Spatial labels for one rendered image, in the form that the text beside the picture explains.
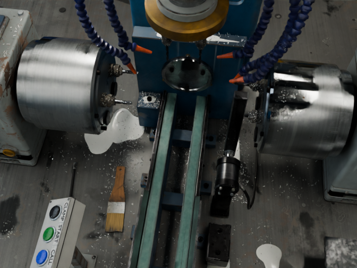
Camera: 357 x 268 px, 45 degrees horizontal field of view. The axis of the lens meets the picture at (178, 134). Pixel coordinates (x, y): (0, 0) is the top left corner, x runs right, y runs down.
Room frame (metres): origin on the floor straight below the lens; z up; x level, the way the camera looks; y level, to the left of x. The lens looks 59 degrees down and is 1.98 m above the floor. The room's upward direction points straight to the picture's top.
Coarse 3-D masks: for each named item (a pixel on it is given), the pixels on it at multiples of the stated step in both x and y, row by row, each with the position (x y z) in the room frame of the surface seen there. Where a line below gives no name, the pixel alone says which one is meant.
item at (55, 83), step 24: (48, 48) 0.73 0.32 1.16; (72, 48) 0.74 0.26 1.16; (96, 48) 0.74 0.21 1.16; (24, 72) 0.68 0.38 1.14; (48, 72) 0.67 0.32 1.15; (72, 72) 0.66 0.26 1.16; (96, 72) 0.67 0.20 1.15; (120, 72) 0.74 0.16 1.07; (24, 96) 0.63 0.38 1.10; (48, 96) 0.62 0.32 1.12; (72, 96) 0.62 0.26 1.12; (96, 96) 0.63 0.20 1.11; (48, 120) 0.59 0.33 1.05; (72, 120) 0.59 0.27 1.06; (96, 120) 0.60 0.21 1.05
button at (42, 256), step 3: (39, 252) 0.25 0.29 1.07; (42, 252) 0.25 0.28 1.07; (45, 252) 0.25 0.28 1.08; (39, 255) 0.25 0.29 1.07; (42, 255) 0.24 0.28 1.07; (45, 255) 0.24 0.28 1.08; (36, 258) 0.24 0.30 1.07; (39, 258) 0.24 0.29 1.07; (42, 258) 0.24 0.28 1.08; (45, 258) 0.24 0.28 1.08; (36, 261) 0.23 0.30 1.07; (39, 261) 0.23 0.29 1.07; (42, 261) 0.23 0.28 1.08
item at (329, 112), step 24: (288, 72) 0.66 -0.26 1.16; (312, 72) 0.66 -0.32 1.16; (336, 72) 0.66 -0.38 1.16; (264, 96) 0.64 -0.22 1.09; (288, 96) 0.59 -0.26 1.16; (312, 96) 0.59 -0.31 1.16; (336, 96) 0.59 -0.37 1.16; (264, 120) 0.57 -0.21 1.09; (288, 120) 0.55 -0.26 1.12; (312, 120) 0.55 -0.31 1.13; (336, 120) 0.54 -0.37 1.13; (264, 144) 0.52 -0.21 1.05; (288, 144) 0.52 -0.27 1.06; (312, 144) 0.51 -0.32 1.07; (336, 144) 0.52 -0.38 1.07
